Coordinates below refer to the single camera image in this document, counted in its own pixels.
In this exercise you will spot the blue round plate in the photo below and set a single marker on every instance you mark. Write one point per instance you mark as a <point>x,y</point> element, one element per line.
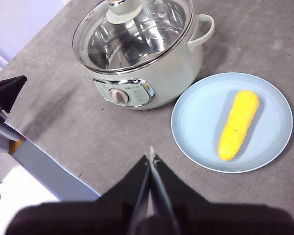
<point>198,122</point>

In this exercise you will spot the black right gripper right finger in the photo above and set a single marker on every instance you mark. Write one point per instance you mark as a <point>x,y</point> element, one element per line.
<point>223,220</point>

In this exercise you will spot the glass lid with green knob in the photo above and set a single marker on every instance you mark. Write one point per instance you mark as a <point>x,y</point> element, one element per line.
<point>137,36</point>

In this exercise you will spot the yellow corn cob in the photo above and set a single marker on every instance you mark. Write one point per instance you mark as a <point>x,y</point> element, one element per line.
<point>237,127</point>

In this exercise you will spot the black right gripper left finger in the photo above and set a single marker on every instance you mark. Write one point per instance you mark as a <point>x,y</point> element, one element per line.
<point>88,218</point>

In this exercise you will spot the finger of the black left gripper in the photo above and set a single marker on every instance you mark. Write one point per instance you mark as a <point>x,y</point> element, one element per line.
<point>7,90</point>

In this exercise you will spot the pale green electric steamer pot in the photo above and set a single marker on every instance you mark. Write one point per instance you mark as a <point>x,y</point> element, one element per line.
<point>176,80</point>

